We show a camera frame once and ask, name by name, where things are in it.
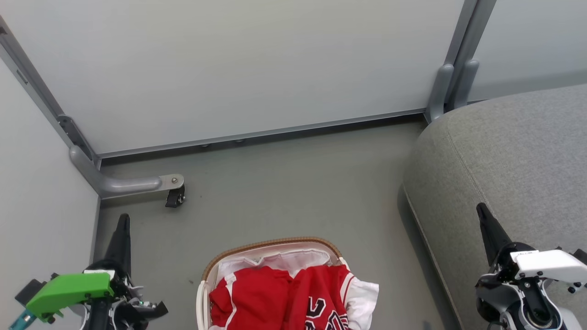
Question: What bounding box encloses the grey fabric sofa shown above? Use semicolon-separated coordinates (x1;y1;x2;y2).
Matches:
403;84;587;330

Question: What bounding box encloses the white basket with wicker rim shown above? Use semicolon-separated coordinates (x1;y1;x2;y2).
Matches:
196;236;351;330

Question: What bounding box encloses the grey partition post bracket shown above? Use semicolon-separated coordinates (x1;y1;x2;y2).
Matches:
452;59;480;110
426;63;454;123

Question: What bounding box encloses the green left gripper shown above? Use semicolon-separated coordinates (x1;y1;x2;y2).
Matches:
15;213;169;330

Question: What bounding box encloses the black caster wheel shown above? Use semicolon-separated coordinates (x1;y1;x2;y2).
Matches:
165;186;186;209

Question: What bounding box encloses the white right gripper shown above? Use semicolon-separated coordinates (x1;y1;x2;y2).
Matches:
476;203;587;294

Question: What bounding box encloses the grey metal partition foot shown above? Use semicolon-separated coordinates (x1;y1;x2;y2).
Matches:
69;145;185;199

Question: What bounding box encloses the red basketball jersey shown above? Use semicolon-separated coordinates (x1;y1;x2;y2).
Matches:
209;264;354;330

